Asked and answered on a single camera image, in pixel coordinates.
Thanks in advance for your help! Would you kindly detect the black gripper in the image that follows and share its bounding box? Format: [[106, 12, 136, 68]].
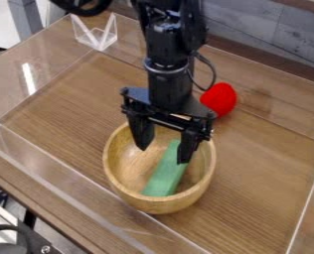
[[121, 58, 218, 164]]

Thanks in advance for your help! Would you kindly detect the brown wooden bowl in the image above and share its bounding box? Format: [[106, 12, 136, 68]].
[[102, 123, 218, 214]]

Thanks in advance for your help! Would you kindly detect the green rectangular stick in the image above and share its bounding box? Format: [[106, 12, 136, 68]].
[[141, 139, 188, 196]]

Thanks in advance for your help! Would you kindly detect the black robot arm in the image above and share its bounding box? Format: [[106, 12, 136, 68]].
[[121, 0, 218, 164]]

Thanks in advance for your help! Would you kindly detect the red toy strawberry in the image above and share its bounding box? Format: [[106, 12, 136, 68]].
[[200, 82, 238, 117]]

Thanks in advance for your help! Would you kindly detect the black device at corner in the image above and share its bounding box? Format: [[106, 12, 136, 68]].
[[0, 224, 64, 254]]

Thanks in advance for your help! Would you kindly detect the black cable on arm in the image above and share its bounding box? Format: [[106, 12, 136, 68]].
[[185, 53, 219, 93]]

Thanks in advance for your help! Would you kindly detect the clear acrylic corner bracket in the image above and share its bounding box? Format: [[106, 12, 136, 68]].
[[72, 14, 117, 52]]

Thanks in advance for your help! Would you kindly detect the clear acrylic front wall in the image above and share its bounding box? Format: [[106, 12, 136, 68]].
[[0, 125, 211, 254]]

